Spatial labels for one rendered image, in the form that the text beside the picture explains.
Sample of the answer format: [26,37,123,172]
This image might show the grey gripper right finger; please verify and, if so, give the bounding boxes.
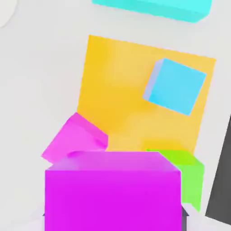
[180,203,202,231]

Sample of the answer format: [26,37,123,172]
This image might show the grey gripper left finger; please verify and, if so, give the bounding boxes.
[29,212,46,231]

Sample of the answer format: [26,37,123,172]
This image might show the small purple cube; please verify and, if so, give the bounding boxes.
[44,151,182,231]

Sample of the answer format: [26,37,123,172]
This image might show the small green cube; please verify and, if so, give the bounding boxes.
[145,148,205,213]

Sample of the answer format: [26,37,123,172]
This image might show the small pink cube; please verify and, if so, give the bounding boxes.
[41,112,109,164]

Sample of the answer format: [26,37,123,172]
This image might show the small light blue cube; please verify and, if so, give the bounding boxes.
[142,57,208,116]

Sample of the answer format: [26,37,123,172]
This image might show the large orange box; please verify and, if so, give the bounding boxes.
[76,34,217,155]

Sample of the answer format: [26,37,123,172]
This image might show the large cyan box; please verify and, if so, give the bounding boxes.
[92,0,213,23]

